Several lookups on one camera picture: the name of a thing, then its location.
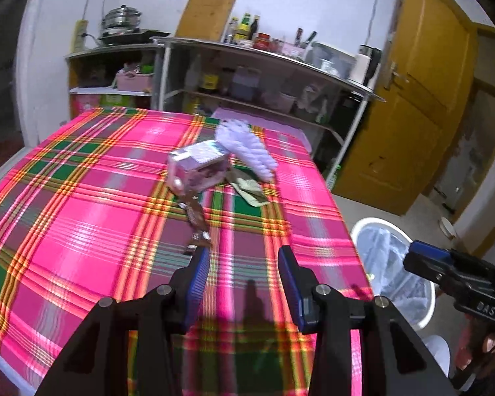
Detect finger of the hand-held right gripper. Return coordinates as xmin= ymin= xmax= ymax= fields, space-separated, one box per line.
xmin=408 ymin=240 xmax=454 ymax=268
xmin=403 ymin=252 xmax=458 ymax=293

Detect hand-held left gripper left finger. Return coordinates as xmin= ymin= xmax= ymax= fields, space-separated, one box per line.
xmin=39 ymin=247 xmax=212 ymax=396

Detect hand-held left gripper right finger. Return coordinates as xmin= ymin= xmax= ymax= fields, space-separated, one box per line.
xmin=277 ymin=245 xmax=454 ymax=396

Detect bluish plastic bin liner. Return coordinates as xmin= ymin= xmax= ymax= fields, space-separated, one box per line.
xmin=357 ymin=225 xmax=432 ymax=326

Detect white plastic waste bin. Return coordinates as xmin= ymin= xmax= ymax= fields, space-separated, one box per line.
xmin=350 ymin=216 xmax=437 ymax=331

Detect brown candy wrapper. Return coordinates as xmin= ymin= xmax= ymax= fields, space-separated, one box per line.
xmin=177 ymin=192 xmax=213 ymax=256

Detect olive wrapper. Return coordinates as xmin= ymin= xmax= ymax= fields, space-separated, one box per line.
xmin=227 ymin=167 xmax=269 ymax=206

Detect purple carton box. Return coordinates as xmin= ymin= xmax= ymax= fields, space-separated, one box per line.
xmin=167 ymin=140 xmax=230 ymax=192

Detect small lilac bubble wrap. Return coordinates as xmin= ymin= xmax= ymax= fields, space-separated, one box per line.
xmin=214 ymin=119 xmax=252 ymax=149

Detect person's right hand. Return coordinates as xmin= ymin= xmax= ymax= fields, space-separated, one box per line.
xmin=454 ymin=324 xmax=495 ymax=380

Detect white floor bowl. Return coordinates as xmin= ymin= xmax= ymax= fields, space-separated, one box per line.
xmin=439 ymin=216 xmax=456 ymax=240

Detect light grey clothing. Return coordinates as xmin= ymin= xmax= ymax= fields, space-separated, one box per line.
xmin=421 ymin=334 xmax=452 ymax=378

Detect green plastic bottle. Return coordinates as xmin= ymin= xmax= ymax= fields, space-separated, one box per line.
xmin=325 ymin=164 xmax=342 ymax=190

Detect pink plaid tablecloth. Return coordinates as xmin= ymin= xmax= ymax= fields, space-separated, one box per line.
xmin=0 ymin=106 xmax=376 ymax=396

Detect yellow wooden door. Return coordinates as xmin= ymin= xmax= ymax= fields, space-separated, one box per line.
xmin=332 ymin=0 xmax=479 ymax=215

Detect crumpled plastic bags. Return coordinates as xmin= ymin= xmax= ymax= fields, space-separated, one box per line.
xmin=297 ymin=84 xmax=328 ymax=122

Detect small pink bin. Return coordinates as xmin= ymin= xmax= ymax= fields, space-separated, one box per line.
xmin=278 ymin=91 xmax=298 ymax=113

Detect black electric kettle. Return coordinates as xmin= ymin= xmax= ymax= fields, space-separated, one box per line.
xmin=357 ymin=45 xmax=383 ymax=89

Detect blue plastic jug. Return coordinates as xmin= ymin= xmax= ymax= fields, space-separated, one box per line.
xmin=230 ymin=67 xmax=261 ymax=99

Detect pink plastic basket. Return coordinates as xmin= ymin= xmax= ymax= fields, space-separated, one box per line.
xmin=115 ymin=70 xmax=155 ymax=92

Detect clear plastic container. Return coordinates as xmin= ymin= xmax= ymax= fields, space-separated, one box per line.
xmin=309 ymin=42 xmax=357 ymax=79

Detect pink knife holder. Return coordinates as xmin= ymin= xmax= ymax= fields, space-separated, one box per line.
xmin=282 ymin=42 xmax=306 ymax=59

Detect metal shelf rack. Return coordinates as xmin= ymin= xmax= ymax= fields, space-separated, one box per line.
xmin=150 ymin=36 xmax=386 ymax=186

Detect wooden cabinet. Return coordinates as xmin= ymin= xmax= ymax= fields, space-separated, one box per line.
xmin=65 ymin=43 xmax=166 ymax=120

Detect black induction stove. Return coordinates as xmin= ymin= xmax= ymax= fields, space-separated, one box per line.
xmin=97 ymin=29 xmax=172 ymax=46

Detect green glass bottle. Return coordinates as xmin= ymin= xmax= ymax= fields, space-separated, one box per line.
xmin=236 ymin=13 xmax=252 ymax=47

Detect wooden cutting board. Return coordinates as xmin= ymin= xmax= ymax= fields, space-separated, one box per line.
xmin=175 ymin=0 xmax=239 ymax=43

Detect yellow power strip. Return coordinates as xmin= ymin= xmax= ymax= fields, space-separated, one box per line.
xmin=72 ymin=20 xmax=87 ymax=50

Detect steel cooking pot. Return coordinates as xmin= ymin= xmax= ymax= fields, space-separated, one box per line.
xmin=101 ymin=5 xmax=142 ymax=34

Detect metal door handle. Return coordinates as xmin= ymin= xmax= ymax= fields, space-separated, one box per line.
xmin=383 ymin=61 xmax=409 ymax=90

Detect black wall cable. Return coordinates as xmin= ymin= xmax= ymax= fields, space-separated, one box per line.
xmin=367 ymin=0 xmax=386 ymax=42

